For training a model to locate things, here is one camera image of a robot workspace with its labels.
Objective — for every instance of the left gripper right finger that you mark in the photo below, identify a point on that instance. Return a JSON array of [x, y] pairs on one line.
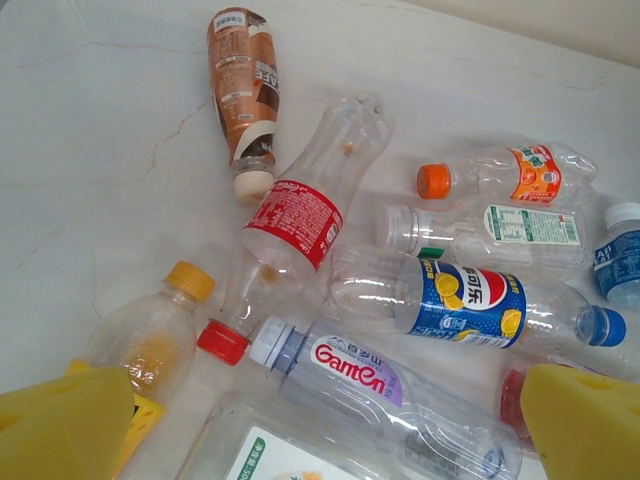
[[585, 430]]

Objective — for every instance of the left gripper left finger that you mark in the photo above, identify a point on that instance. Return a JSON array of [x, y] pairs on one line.
[[60, 430]]

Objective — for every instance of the red gold tea bottle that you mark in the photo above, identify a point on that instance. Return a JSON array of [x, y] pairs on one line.
[[512, 400]]

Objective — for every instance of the yellow orange juice bottle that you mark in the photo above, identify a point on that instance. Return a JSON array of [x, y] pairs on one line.
[[150, 330]]

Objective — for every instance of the blue label water bottle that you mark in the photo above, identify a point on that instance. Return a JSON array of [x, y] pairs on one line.
[[617, 265]]

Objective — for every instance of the blue pepsi label bottle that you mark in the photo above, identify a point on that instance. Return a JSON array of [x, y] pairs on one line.
[[470, 305]]

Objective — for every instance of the square clear bottle green label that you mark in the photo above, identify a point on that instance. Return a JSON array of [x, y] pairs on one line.
[[260, 450]]

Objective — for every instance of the green white label bottle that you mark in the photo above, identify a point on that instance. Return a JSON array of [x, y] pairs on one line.
[[535, 227]]

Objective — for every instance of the clear ganten water bottle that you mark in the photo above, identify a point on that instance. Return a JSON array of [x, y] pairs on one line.
[[350, 370]]

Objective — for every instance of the orange cap clear bottle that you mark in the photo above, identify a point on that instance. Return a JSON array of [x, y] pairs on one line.
[[535, 172]]

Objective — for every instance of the red cola label bottle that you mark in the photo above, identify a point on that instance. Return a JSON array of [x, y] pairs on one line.
[[295, 222]]

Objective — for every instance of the brown coffee bottle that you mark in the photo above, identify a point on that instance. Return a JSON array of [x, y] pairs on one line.
[[240, 75]]

